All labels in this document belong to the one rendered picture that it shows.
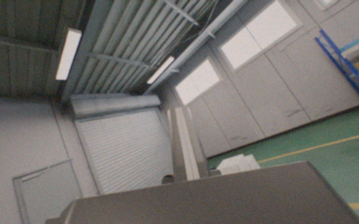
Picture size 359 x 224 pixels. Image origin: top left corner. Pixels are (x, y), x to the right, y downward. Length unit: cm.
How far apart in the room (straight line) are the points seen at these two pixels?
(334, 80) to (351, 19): 135
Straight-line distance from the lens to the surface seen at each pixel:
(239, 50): 528
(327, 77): 513
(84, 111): 470
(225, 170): 254
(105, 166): 473
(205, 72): 556
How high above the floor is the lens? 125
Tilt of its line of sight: 10 degrees up
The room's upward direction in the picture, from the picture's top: 27 degrees counter-clockwise
